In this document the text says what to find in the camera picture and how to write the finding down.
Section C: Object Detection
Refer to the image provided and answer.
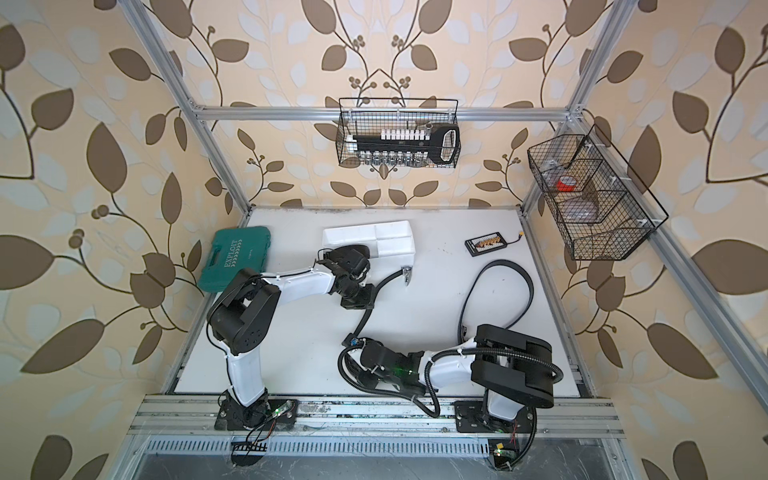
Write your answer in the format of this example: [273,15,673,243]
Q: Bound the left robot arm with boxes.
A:
[207,244,373,428]

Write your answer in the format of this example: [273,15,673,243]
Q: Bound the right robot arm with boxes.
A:
[337,324,564,421]

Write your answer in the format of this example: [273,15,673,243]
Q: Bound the white divided storage box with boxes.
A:
[322,220,416,266]

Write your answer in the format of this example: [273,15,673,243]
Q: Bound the green tool case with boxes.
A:
[198,226,271,293]

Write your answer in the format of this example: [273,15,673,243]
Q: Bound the black parallel charging board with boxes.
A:
[464,231,524,257]

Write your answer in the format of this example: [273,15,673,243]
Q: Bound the black socket holder set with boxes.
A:
[336,123,461,168]

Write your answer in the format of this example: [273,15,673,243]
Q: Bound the red item in basket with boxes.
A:
[555,175,578,193]

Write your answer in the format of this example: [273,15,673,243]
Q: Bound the black corrugated cable conduit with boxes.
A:
[337,344,565,466]

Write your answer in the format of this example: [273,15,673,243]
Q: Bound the back wire basket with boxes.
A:
[335,96,461,169]

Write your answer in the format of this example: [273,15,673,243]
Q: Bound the wire basket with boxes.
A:
[335,96,461,169]
[527,125,669,261]

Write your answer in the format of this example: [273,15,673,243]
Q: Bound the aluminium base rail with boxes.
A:
[128,395,626,439]

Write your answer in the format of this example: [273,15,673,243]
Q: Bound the right wire basket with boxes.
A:
[527,125,669,261]

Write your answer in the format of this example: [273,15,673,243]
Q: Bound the aluminium frame post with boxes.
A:
[118,0,251,218]

